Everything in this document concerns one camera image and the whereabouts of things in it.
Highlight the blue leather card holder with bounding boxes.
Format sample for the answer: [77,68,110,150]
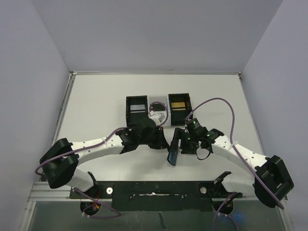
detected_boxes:
[167,145,179,166]

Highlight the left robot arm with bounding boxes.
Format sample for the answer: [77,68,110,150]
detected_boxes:
[35,118,169,193]

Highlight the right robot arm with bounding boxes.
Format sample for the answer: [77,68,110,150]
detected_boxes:
[167,118,294,208]

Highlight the black bin with gold card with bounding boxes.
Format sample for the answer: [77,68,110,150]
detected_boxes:
[168,93,193,126]

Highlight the black bin with silver card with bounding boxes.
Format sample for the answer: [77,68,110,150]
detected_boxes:
[126,95,148,127]

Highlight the gold credit card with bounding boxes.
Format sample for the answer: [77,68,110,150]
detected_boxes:
[171,102,186,111]

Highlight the silver credit card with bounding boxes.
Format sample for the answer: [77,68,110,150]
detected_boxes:
[130,104,145,111]

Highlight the black credit card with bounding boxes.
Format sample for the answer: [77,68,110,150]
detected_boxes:
[151,103,166,112]

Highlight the white middle bin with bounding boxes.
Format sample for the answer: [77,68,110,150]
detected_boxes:
[147,94,171,128]

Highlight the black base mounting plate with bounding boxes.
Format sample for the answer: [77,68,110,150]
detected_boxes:
[69,180,243,212]

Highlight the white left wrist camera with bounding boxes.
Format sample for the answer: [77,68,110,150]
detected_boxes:
[149,111,166,126]

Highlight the aluminium left side rail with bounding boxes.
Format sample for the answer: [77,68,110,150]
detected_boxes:
[50,71,77,147]

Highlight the aluminium rail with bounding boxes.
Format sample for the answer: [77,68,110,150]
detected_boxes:
[27,180,288,203]
[50,71,77,147]

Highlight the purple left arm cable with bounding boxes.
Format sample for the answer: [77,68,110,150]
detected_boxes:
[35,102,170,219]

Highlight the aluminium front rail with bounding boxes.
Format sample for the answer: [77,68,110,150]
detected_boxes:
[27,180,288,203]

